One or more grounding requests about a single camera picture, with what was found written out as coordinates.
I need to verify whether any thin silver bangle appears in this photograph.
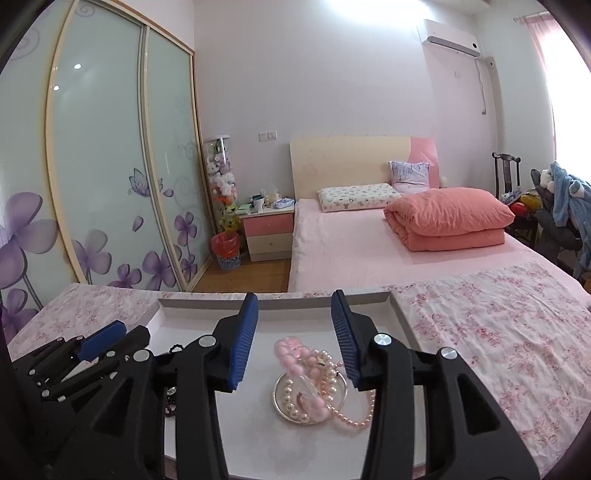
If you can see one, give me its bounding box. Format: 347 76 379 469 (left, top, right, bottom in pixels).
272 371 349 423

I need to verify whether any plush toy display tube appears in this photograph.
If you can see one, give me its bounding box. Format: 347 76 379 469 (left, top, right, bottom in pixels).
203 135 240 234

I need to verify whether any red trash bin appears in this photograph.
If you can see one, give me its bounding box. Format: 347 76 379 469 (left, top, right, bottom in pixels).
211 232 241 271

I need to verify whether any colourful plush toy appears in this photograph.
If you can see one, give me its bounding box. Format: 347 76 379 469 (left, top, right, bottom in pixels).
512 193 542 219

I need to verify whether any white patterned pillow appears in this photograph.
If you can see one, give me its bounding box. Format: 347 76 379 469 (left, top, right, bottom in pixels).
317 183 404 213

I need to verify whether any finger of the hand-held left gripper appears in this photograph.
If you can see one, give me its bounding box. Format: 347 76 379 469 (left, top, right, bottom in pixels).
60 325 152 385
28 320 127 377

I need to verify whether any cream and pink headboard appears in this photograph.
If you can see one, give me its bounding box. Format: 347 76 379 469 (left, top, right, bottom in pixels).
289 135 439 201

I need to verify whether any white wall pipe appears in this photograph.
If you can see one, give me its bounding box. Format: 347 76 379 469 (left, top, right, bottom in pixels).
475 55 497 116

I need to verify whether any pink pearl strand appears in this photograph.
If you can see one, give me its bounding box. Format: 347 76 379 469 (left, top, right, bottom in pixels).
314 357 377 431

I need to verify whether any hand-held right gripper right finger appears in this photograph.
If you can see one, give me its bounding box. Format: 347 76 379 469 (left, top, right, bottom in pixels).
330 290 541 480

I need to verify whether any blue plush garment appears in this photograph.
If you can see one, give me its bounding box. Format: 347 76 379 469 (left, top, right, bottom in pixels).
547 161 591 273

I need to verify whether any pink curtain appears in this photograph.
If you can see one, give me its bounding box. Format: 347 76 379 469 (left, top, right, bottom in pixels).
519 9 571 153

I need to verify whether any white pearl bracelet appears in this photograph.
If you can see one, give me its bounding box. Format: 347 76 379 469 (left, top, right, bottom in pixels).
281 351 340 423

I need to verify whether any white air conditioner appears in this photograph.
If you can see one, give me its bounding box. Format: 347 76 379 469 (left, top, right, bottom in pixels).
418 19 482 58

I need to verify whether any small lilac pillow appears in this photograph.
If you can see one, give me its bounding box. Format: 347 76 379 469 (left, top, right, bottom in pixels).
389 161 431 195

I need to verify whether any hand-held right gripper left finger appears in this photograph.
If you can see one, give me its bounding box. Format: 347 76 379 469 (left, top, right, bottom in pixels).
45 292 259 480

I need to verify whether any pink bead bracelet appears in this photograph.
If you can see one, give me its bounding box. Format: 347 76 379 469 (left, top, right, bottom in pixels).
274 337 333 423

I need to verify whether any dark wooden chair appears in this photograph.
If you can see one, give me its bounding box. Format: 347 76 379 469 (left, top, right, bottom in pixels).
492 152 522 199

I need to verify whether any folded orange duvet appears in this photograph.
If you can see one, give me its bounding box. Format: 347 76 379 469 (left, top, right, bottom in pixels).
384 187 515 252

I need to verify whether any pink and white nightstand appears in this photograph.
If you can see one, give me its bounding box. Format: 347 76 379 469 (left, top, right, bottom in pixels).
238 203 295 263

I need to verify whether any grey cardboard box tray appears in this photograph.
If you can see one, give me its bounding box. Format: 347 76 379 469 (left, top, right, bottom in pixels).
60 287 428 472

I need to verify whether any flower print sliding wardrobe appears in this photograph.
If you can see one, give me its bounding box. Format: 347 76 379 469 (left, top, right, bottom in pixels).
0 0 218 333

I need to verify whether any pink bed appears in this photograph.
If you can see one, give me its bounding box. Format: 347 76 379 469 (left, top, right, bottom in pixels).
287 198 591 305

